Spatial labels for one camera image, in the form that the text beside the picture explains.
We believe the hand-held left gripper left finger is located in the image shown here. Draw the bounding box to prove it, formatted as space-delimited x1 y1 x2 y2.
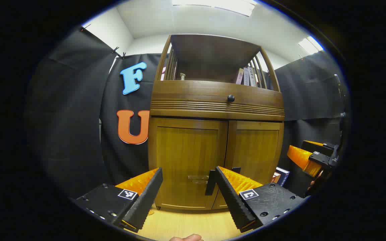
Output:
74 167 164 233

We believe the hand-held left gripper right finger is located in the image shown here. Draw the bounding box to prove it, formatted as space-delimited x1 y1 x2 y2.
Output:
215 166 306 233

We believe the wooden shoe cabinet door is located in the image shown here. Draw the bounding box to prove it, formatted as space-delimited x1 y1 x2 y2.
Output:
148 117 229 211
213 120 284 210

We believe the wooden double-door shoe cabinet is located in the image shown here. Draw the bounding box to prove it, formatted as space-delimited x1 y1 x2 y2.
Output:
148 33 285 212

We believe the wooden cabinet drawer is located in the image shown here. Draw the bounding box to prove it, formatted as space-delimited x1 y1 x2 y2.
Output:
150 80 285 121

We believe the dark blue book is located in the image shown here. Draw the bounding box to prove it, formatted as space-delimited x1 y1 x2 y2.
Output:
277 167 290 186

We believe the ceiling light panel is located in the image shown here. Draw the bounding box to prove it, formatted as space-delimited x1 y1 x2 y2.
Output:
299 36 324 55
172 0 257 16

